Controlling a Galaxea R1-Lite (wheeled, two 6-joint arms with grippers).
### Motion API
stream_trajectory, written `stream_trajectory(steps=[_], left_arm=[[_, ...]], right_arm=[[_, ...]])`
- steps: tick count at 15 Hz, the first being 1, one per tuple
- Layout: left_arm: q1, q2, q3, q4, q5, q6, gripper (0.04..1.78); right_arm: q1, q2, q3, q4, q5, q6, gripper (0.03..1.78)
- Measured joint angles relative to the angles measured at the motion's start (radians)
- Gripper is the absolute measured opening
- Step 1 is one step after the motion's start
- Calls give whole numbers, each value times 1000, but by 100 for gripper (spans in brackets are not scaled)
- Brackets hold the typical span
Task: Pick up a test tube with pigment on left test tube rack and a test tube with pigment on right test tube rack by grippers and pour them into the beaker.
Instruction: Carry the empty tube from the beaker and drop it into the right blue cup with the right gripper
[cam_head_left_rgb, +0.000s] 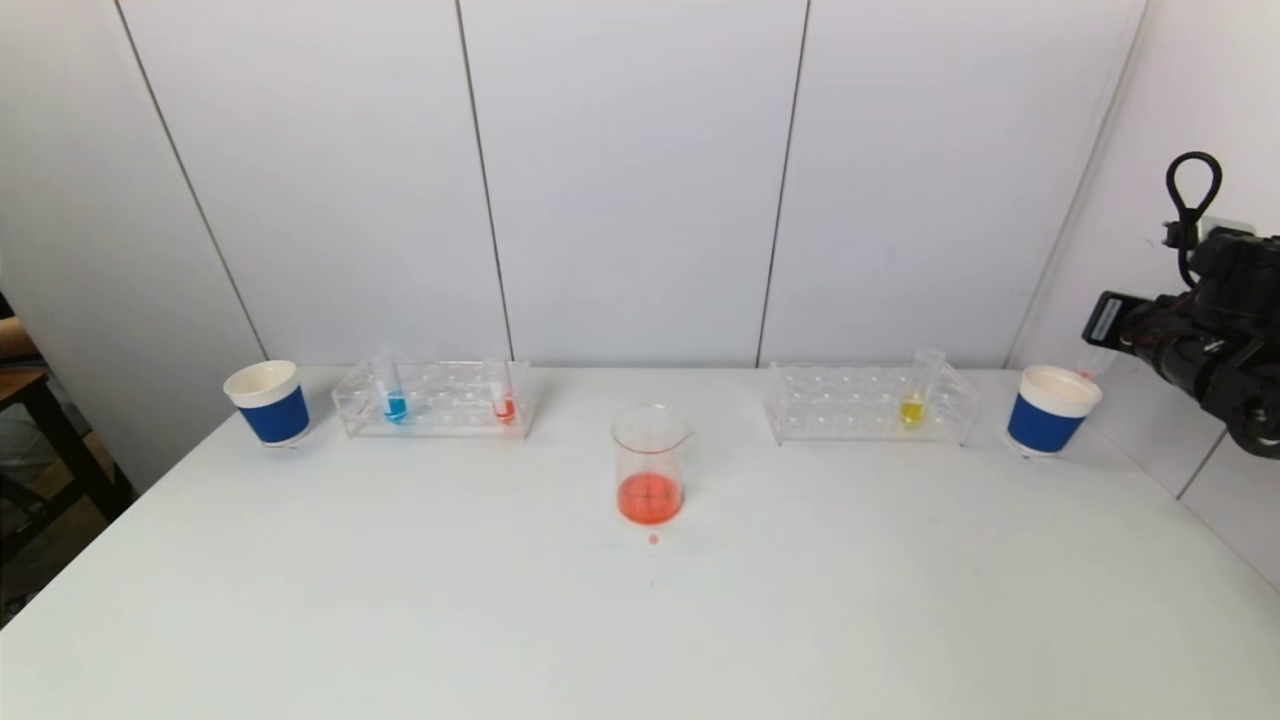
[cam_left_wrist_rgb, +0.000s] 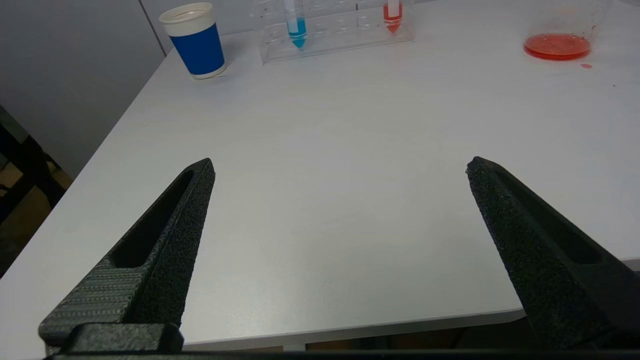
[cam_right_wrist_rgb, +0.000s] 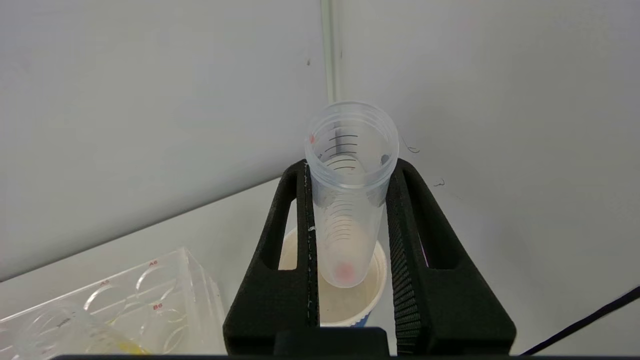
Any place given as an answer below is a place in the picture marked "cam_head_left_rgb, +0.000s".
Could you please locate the clear glass beaker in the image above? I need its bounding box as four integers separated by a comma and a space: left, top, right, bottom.
612, 404, 696, 527

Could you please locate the clear acrylic test tube rack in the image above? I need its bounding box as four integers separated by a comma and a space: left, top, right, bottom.
766, 360, 979, 447
332, 360, 534, 441

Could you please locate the blue pigment test tube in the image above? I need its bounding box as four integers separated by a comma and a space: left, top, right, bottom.
372, 345, 410, 426

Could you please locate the yellow pigment test tube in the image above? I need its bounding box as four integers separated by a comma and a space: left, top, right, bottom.
897, 347, 947, 430

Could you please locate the blue and white paper cup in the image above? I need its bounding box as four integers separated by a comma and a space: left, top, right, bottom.
223, 360, 312, 449
1006, 365, 1104, 459

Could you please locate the dark side table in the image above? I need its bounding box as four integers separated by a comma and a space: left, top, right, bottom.
0, 365, 138, 566

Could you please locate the black looped camera cable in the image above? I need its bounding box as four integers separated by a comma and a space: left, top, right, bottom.
1165, 152, 1225, 287

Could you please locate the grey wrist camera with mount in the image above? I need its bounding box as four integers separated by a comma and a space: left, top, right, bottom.
1163, 215, 1258, 253

